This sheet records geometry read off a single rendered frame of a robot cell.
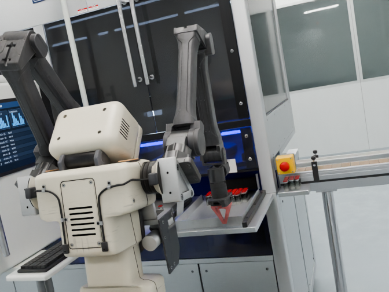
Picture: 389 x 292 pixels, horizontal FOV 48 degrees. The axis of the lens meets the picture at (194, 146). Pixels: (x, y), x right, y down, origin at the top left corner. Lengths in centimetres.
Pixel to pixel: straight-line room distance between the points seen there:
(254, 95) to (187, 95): 63
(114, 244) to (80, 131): 30
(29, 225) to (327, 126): 505
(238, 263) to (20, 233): 95
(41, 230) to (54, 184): 95
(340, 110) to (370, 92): 44
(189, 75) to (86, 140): 36
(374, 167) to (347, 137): 454
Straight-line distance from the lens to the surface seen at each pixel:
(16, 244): 201
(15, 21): 237
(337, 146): 654
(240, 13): 187
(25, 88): 127
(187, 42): 136
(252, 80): 186
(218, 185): 153
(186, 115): 124
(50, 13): 225
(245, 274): 209
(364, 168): 199
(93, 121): 118
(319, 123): 649
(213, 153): 150
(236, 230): 157
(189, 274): 217
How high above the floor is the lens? 139
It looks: 8 degrees down
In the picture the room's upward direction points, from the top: 11 degrees counter-clockwise
